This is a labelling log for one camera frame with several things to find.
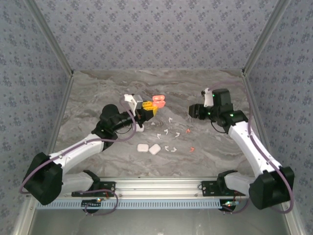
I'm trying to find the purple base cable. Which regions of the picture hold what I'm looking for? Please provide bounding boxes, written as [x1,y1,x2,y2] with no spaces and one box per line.
[73,188,119,216]
[222,193,250,215]

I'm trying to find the pink charging case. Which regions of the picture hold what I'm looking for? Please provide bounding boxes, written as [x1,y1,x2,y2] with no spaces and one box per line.
[152,94,167,109]

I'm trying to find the black controller board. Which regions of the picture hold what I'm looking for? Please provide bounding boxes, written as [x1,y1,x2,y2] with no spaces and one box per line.
[221,199,242,212]
[81,198,103,213]

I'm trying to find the grey slotted cable duct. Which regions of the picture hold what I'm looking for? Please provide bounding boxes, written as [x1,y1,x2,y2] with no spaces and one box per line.
[36,198,247,210]

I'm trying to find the aluminium table side rail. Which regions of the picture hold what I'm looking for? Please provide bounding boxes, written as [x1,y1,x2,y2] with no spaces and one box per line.
[241,73,272,154]
[45,73,75,157]

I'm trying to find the aluminium frame bar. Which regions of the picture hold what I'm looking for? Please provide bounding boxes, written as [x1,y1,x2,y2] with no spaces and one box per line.
[11,197,39,235]
[281,195,308,235]

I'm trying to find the grey metal base plate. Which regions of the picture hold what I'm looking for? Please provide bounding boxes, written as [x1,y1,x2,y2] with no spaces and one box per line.
[26,208,294,235]

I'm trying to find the aluminium corner post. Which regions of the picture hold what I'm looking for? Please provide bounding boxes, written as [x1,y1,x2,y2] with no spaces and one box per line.
[241,0,292,77]
[24,0,75,77]

